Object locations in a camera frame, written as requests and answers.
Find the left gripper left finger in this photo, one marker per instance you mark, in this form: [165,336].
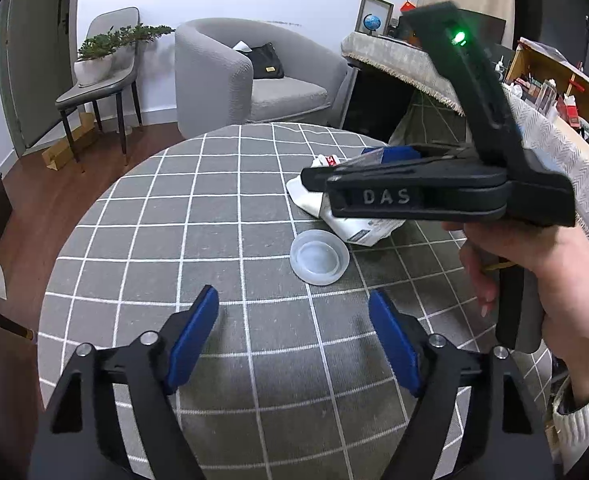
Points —
[183,336]

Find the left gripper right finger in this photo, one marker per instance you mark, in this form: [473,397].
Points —
[402,338]

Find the white paper packaging box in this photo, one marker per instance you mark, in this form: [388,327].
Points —
[334,208]

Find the clear plastic lid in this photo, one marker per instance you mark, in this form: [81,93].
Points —
[318,257]

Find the white sweater forearm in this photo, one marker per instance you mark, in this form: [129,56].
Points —
[572,426]

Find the right hand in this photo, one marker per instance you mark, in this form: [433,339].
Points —
[559,258]

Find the long sideboard beige cloth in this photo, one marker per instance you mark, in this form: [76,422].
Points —
[412,66]

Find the wooden shelf box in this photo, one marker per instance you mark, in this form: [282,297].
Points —
[542,63]

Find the grey checked tablecloth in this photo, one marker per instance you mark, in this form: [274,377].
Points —
[292,383]

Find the black monitor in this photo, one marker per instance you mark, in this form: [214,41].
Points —
[485,27]

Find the small blue globe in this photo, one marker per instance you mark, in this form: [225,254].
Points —
[371,23]

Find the framed picture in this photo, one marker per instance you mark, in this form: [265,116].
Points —
[382,8]

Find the grey armchair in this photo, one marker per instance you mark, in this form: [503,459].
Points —
[233,72]

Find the black handbag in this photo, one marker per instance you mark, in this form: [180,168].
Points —
[265,62]

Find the potted green plant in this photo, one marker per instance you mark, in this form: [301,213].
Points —
[96,54]

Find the grey dining chair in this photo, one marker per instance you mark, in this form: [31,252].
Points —
[122,77]

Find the grey door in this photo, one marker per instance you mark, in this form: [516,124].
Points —
[35,66]

